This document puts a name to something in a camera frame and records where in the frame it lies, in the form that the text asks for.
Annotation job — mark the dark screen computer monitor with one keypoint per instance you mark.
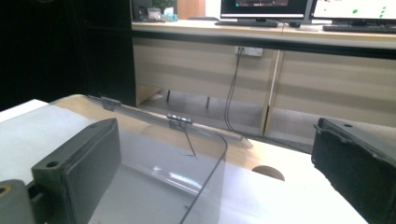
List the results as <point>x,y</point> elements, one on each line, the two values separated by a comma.
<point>263,7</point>

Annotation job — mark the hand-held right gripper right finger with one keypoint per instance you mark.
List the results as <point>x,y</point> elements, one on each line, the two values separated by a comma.
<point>355,168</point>

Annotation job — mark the black keyboard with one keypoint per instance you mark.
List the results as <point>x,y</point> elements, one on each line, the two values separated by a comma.
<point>358,29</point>

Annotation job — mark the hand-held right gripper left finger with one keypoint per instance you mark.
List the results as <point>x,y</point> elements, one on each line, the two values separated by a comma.
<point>77,165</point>

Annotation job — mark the white wall power outlet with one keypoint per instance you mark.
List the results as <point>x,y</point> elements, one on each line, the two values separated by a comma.
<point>249,51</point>

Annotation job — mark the long wooden desk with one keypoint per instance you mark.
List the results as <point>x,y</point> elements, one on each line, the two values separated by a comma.
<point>193,68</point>

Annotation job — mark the grey box with clear lid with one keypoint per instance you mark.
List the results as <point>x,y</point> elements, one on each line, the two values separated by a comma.
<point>162,161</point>

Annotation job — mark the white screen computer monitor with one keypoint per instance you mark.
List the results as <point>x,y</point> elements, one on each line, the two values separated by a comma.
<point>355,9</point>

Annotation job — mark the white table mat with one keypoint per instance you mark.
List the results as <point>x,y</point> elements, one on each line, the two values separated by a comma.
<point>280,202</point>

